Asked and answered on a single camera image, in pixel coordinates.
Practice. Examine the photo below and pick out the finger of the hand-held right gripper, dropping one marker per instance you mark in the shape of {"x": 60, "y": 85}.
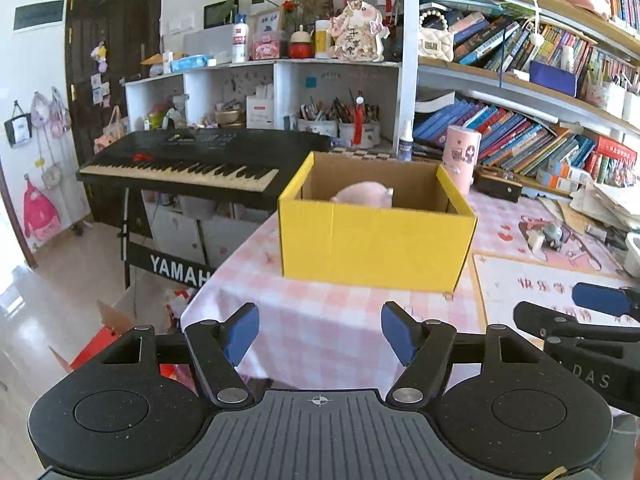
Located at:
{"x": 602, "y": 300}
{"x": 565, "y": 322}

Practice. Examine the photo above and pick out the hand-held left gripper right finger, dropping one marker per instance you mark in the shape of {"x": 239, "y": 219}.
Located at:
{"x": 400, "y": 335}

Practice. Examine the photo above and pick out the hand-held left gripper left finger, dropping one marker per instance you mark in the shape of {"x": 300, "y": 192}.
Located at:
{"x": 242, "y": 332}

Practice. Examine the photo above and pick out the yellow cardboard box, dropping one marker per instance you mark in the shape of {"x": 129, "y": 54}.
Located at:
{"x": 375, "y": 245}

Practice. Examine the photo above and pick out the pink plush toy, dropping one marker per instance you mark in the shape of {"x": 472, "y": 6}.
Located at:
{"x": 362, "y": 195}

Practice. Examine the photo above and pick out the white plastic container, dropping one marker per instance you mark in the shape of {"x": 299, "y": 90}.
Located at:
{"x": 634, "y": 255}

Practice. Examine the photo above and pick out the printed desk mat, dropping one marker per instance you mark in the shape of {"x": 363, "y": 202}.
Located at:
{"x": 520, "y": 285}

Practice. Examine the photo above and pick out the pink checked tablecloth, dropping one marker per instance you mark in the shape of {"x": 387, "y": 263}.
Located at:
{"x": 325, "y": 320}

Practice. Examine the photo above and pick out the small grey toy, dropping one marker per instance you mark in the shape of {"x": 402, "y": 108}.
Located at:
{"x": 547, "y": 236}

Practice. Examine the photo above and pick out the stack of papers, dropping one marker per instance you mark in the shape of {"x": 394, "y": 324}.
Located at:
{"x": 605, "y": 207}

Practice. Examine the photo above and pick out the black keyboard stand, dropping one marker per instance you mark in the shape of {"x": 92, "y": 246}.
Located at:
{"x": 175, "y": 267}

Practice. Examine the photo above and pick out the open cardboard box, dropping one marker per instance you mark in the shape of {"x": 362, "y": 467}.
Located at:
{"x": 115, "y": 320}

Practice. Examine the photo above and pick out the dark wooden case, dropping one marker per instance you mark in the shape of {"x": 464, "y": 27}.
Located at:
{"x": 497, "y": 185}

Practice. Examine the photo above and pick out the pink cylinder container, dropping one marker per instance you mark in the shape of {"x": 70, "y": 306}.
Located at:
{"x": 460, "y": 160}

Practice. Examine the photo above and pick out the wooden chessboard box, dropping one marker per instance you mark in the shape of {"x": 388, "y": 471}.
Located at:
{"x": 360, "y": 152}

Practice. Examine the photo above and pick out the small white spray bottle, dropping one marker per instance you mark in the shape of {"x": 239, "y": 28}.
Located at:
{"x": 406, "y": 147}

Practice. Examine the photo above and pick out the black electronic keyboard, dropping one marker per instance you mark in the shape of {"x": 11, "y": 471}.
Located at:
{"x": 210, "y": 147}

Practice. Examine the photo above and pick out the slanted row of books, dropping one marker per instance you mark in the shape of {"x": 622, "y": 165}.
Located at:
{"x": 510, "y": 135}

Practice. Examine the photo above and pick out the white pen holder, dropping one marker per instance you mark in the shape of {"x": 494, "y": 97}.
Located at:
{"x": 370, "y": 135}
{"x": 317, "y": 127}

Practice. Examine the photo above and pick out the red tassel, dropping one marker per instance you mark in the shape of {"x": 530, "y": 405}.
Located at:
{"x": 358, "y": 125}

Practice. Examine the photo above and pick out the white box red mark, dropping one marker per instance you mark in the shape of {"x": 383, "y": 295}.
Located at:
{"x": 260, "y": 115}

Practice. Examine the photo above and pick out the navy storage box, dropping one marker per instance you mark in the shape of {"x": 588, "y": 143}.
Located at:
{"x": 552, "y": 79}

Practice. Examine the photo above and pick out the pink backpack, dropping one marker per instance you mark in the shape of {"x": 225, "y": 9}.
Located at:
{"x": 40, "y": 210}

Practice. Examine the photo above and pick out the white cubby shelf unit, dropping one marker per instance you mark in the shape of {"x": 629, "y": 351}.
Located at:
{"x": 290, "y": 82}

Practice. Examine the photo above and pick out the blue wipes pack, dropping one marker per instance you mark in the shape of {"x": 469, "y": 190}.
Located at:
{"x": 192, "y": 63}

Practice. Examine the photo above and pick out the row of colourful books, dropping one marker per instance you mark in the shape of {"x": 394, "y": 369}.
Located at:
{"x": 500, "y": 40}

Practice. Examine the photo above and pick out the pink hanging bags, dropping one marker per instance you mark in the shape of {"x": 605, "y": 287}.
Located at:
{"x": 50, "y": 117}

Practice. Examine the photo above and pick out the white bottle red label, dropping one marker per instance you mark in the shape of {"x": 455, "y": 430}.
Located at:
{"x": 240, "y": 42}

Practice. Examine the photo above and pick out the red apple jar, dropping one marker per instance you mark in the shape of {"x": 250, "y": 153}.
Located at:
{"x": 301, "y": 47}

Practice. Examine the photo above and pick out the white quilted handbag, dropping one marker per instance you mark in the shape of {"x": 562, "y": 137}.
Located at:
{"x": 436, "y": 42}

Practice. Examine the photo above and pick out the white jar yellow label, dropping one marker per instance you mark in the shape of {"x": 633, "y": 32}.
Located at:
{"x": 322, "y": 42}

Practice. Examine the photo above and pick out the pink hanging ornament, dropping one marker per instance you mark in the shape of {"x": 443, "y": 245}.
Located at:
{"x": 357, "y": 35}

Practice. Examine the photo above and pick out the black tote bag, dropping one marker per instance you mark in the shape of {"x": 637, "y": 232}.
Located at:
{"x": 17, "y": 127}

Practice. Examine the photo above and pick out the dark brown door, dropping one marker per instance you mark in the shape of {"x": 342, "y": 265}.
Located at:
{"x": 120, "y": 10}

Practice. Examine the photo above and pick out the white wall bookshelf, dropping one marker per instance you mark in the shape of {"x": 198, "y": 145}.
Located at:
{"x": 410, "y": 35}

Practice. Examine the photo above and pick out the black picture frame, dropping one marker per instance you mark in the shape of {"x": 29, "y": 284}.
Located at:
{"x": 217, "y": 15}

